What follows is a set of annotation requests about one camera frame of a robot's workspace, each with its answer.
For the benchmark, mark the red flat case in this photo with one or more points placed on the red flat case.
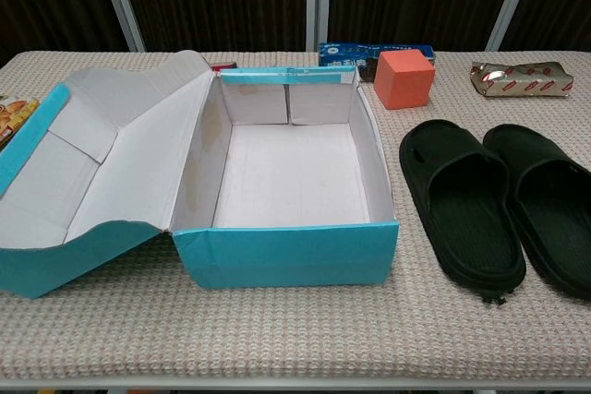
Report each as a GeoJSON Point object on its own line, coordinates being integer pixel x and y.
{"type": "Point", "coordinates": [225, 66]}

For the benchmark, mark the black slipper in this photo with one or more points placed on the black slipper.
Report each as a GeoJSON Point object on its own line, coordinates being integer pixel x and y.
{"type": "Point", "coordinates": [554, 209]}
{"type": "Point", "coordinates": [461, 209]}

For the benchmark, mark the beige woven tablecloth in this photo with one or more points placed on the beige woven tablecloth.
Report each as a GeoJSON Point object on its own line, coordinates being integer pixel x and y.
{"type": "Point", "coordinates": [295, 334]}

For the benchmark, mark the orange cube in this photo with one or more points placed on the orange cube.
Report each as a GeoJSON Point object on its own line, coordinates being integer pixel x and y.
{"type": "Point", "coordinates": [404, 80]}

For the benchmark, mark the yellow biscuit box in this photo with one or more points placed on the yellow biscuit box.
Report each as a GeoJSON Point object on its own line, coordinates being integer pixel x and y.
{"type": "Point", "coordinates": [16, 115]}

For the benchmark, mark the light blue shoe box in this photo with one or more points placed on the light blue shoe box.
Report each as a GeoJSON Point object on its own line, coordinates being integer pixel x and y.
{"type": "Point", "coordinates": [286, 168]}

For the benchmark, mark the blue cling film box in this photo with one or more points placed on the blue cling film box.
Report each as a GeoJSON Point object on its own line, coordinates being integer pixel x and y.
{"type": "Point", "coordinates": [346, 53]}

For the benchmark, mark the gold red snack packet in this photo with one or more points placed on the gold red snack packet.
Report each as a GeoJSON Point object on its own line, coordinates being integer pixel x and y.
{"type": "Point", "coordinates": [526, 80]}

